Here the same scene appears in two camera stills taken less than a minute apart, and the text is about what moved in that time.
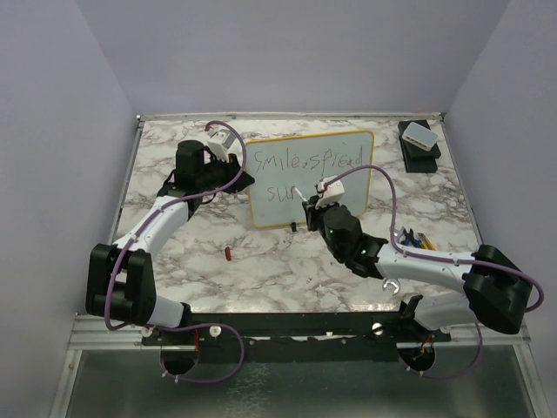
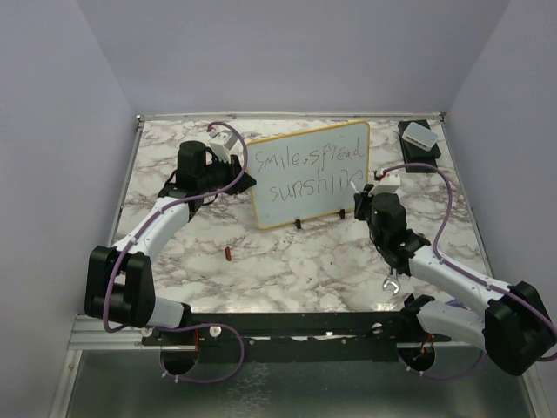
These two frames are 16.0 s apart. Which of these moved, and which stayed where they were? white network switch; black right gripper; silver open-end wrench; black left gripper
Moved: black right gripper
Stayed: black left gripper; white network switch; silver open-end wrench
